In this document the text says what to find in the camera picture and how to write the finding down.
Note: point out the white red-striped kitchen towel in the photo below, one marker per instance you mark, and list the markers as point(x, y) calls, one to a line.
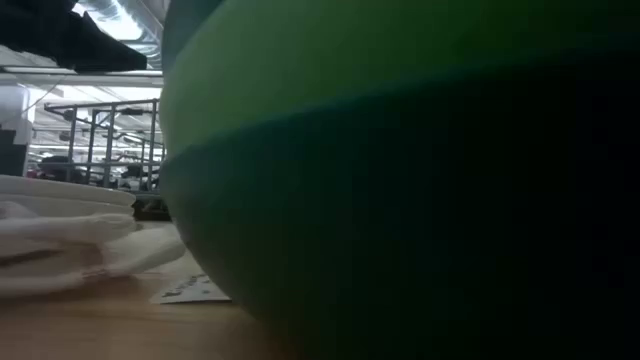
point(100, 245)

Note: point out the white label with black writing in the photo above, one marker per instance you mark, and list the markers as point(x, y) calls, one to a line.
point(195, 292)

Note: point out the teal green plate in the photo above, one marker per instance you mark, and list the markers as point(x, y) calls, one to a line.
point(350, 240)

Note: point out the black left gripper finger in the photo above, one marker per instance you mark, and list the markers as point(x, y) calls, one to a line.
point(100, 52)

